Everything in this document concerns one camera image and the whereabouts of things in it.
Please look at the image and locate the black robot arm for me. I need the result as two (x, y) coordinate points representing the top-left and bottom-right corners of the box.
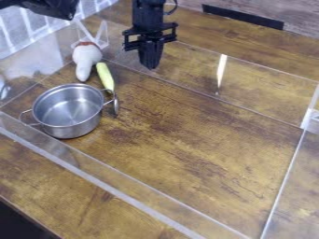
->
(121, 0), (178, 70)

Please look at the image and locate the small steel pot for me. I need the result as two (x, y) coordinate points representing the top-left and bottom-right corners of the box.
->
(19, 83), (114, 139)

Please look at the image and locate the clear acrylic stand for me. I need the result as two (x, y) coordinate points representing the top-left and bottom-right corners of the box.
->
(70, 21), (109, 49)

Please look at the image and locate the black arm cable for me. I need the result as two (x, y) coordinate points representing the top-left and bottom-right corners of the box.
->
(161, 0), (178, 16)

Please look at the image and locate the white plush toy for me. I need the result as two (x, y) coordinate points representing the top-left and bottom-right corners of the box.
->
(71, 42), (102, 82)

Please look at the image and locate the green handled metal spoon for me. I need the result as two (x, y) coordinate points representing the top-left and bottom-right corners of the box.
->
(95, 63), (120, 115)

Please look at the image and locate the black strip on table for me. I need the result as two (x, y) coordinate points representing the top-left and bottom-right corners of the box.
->
(201, 4), (284, 30)

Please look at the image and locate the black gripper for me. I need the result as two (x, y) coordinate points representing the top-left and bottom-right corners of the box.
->
(121, 22), (178, 69)

